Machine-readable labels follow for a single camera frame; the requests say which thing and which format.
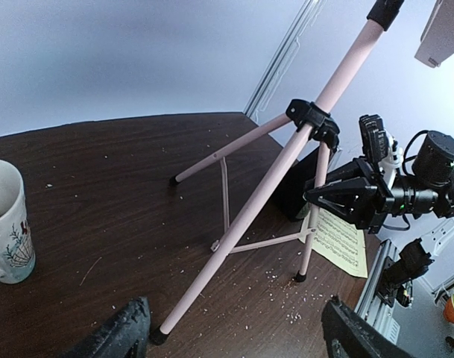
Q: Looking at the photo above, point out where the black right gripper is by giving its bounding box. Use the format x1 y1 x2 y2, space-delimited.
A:
304 158 394 233

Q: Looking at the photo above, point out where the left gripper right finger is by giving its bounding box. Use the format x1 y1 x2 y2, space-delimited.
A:
321 296 412 358

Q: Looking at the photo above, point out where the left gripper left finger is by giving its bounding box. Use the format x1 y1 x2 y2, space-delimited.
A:
62 297 151 357

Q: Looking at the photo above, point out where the yellow sheet music page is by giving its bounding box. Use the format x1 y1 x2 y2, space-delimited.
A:
312 209 368 278

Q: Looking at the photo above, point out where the black metronome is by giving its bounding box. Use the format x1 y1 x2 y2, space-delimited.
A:
271 148 319 222

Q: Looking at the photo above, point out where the pink music stand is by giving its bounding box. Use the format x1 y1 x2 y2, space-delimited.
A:
150 0 454 344

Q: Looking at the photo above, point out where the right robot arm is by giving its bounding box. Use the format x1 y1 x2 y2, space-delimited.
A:
303 131 454 234

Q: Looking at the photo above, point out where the white ceramic mug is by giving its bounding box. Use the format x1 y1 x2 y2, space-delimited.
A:
0 160 36 284

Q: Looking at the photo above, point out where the aluminium front rail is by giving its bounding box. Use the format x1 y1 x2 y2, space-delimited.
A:
354 239 400 344

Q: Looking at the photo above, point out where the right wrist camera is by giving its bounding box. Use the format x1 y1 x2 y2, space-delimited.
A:
358 114 403 181

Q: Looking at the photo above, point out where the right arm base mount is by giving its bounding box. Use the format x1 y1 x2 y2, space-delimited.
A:
375 238 434 308

